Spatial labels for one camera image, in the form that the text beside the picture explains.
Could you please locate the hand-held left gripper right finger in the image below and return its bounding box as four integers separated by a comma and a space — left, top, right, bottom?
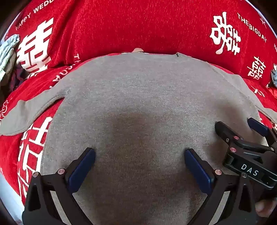
184, 148, 258, 225

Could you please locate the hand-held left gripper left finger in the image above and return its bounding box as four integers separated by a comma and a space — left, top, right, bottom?
22, 147, 97, 225

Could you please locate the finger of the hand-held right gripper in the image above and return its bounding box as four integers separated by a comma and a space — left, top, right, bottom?
215, 121, 271, 153
247, 117, 277, 149

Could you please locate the grey knit sweater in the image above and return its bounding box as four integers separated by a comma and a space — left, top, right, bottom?
0, 52, 277, 225

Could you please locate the person's right hand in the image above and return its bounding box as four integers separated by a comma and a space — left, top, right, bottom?
255, 198, 277, 218

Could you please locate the blue-grey cloth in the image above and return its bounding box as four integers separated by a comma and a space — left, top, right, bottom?
270, 64, 277, 88

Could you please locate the dark patterned cloth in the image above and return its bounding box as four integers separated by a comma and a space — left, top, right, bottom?
9, 63, 29, 91

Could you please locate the light grey crumpled garment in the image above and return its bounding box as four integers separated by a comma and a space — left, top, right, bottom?
0, 33, 21, 87

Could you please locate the red printed sofa cover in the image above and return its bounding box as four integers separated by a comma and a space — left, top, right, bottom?
0, 0, 277, 208

